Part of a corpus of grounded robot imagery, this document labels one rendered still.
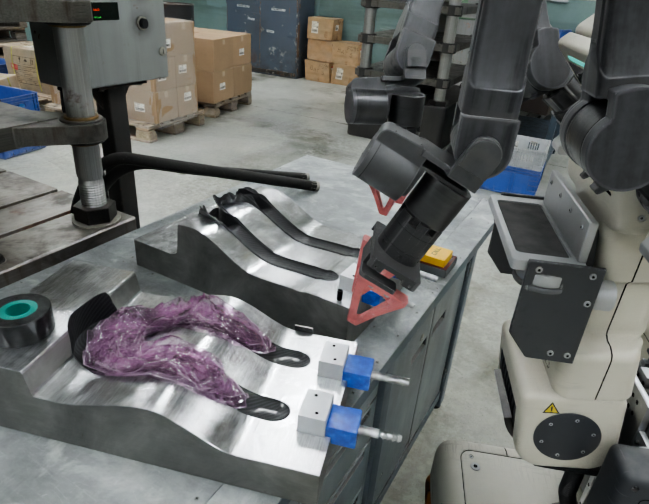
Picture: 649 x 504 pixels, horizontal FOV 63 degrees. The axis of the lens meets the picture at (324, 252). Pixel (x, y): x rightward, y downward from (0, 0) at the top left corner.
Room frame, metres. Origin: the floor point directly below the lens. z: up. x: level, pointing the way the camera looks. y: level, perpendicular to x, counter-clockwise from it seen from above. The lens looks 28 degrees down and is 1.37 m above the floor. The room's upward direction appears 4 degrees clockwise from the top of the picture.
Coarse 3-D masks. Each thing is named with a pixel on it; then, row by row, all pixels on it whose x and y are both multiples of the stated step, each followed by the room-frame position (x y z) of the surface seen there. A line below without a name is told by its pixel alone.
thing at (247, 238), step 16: (240, 192) 1.05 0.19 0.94; (256, 192) 1.04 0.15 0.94; (224, 208) 0.94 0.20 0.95; (272, 208) 1.02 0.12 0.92; (224, 224) 0.90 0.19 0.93; (240, 224) 0.92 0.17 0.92; (288, 224) 1.00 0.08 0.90; (240, 240) 0.88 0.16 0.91; (256, 240) 0.91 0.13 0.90; (304, 240) 0.97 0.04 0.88; (320, 240) 0.96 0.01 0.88; (272, 256) 0.88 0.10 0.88; (352, 256) 0.89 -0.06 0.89; (304, 272) 0.83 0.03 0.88; (320, 272) 0.83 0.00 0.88
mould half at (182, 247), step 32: (192, 224) 0.89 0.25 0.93; (256, 224) 0.95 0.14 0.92; (320, 224) 1.04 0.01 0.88; (160, 256) 0.92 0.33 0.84; (192, 256) 0.87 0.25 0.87; (224, 256) 0.84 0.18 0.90; (256, 256) 0.86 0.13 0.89; (288, 256) 0.88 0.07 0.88; (320, 256) 0.89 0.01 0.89; (224, 288) 0.84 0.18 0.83; (256, 288) 0.80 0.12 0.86; (288, 288) 0.77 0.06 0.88; (320, 288) 0.77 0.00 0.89; (288, 320) 0.77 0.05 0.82; (320, 320) 0.74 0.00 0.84
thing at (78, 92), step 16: (64, 32) 1.15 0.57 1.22; (80, 32) 1.17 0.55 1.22; (64, 48) 1.15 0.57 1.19; (80, 48) 1.17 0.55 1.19; (64, 64) 1.15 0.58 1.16; (80, 64) 1.16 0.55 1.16; (64, 80) 1.15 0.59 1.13; (80, 80) 1.16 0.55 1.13; (64, 96) 1.16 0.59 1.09; (80, 96) 1.16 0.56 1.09; (80, 112) 1.15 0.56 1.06; (80, 160) 1.15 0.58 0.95; (96, 160) 1.17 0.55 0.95; (80, 176) 1.15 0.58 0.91; (96, 176) 1.16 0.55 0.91; (80, 192) 1.16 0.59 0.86; (96, 192) 1.16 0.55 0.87; (80, 208) 1.14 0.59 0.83; (96, 208) 1.15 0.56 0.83; (112, 208) 1.18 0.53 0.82; (80, 224) 1.14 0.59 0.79; (96, 224) 1.14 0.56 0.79; (112, 224) 1.15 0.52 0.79
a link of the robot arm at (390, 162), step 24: (384, 144) 0.55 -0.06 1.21; (408, 144) 0.55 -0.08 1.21; (432, 144) 0.58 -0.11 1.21; (480, 144) 0.51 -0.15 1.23; (360, 168) 0.54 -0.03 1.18; (384, 168) 0.54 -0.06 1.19; (408, 168) 0.54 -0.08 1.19; (456, 168) 0.52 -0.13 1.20; (480, 168) 0.51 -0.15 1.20; (384, 192) 0.55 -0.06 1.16
